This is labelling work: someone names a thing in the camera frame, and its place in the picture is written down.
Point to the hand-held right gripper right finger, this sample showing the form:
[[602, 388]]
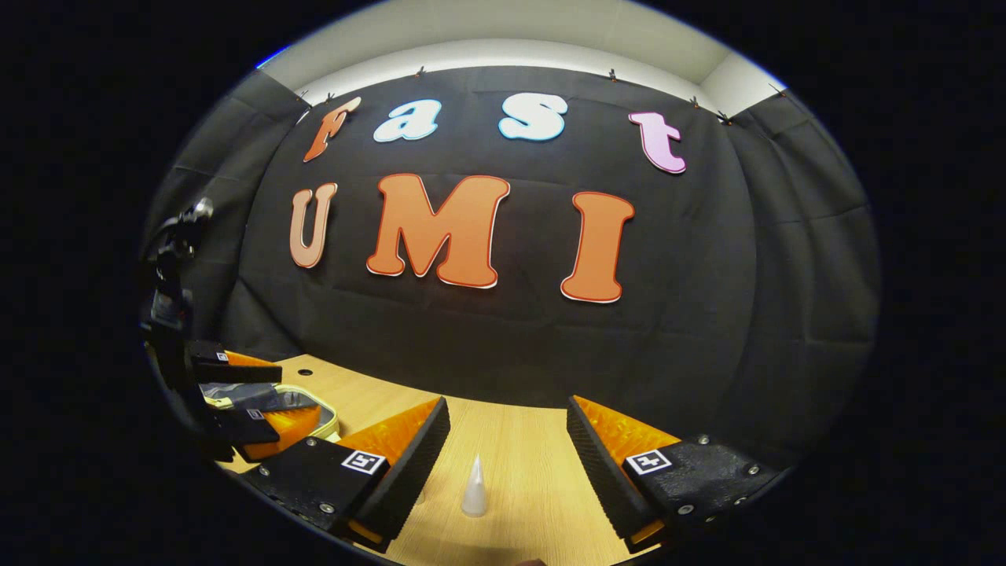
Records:
[[601, 472]]

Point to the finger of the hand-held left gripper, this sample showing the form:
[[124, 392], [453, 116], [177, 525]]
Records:
[[275, 432], [228, 369]]

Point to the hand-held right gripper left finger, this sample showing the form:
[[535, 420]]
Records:
[[413, 472]]

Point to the cream suitcase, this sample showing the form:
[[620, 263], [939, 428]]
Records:
[[236, 391]]

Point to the white squeeze tube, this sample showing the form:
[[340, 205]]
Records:
[[474, 491]]

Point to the black backdrop cloth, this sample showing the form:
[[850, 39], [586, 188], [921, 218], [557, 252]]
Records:
[[511, 338]]

